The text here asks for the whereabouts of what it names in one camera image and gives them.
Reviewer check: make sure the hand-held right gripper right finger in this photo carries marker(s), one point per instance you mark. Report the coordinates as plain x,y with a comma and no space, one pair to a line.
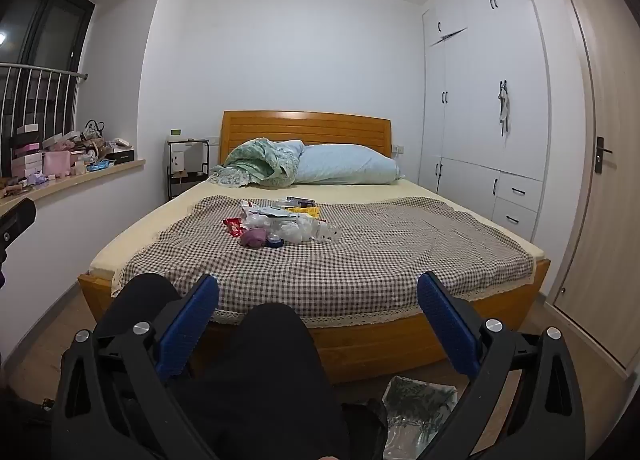
442,320

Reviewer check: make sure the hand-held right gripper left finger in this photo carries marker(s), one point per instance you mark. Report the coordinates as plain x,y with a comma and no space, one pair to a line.
192,320

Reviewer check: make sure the clear plastic trash bag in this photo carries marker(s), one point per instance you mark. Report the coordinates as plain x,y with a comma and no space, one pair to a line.
417,405

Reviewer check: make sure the purple cloth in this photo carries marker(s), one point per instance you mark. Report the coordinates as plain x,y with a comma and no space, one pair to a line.
254,237

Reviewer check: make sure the yellow packet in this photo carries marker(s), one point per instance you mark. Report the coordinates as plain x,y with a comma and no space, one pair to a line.
305,212

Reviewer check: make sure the pile of boxes and cosmetics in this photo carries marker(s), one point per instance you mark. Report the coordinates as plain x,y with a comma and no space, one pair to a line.
55,159

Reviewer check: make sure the wooden windowsill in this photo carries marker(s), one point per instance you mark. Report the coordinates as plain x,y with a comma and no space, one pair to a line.
90,178

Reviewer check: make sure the brown checked blanket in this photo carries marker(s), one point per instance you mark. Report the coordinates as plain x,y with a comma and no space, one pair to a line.
380,250

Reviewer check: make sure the person's right leg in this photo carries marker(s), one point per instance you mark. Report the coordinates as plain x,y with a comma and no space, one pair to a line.
270,380

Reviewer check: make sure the red snack packet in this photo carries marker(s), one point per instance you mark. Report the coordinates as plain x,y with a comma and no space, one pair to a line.
234,226

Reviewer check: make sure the wooden bed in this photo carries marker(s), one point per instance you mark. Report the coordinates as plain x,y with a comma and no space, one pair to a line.
150,220

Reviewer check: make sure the clear plastic wrapper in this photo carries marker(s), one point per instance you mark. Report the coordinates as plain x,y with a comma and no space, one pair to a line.
265,215

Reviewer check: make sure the metal window railing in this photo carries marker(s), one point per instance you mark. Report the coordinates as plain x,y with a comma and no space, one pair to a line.
35,89

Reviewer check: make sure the dark printed packet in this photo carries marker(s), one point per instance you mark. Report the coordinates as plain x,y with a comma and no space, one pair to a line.
300,201

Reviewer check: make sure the green floral quilt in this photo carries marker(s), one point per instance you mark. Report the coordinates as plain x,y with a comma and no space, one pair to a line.
260,162

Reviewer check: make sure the light wooden door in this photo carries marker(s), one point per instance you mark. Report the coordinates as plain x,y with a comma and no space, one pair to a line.
600,240

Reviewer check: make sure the black metal nightstand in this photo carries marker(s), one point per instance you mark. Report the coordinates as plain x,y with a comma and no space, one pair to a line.
192,142

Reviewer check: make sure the light blue pillow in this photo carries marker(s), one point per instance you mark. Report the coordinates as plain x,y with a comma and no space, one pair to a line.
345,164

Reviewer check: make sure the dark window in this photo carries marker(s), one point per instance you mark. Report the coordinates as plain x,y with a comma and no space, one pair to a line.
50,24

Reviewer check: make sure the wooden headboard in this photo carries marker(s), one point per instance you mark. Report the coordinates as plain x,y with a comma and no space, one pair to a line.
310,132

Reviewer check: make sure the hanging white cloth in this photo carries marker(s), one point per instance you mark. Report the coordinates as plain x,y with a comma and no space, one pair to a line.
504,104

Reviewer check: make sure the white wardrobe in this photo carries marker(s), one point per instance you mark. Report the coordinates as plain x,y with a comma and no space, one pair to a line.
475,89

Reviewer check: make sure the wall socket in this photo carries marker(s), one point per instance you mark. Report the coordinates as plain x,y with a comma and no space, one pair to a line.
398,148

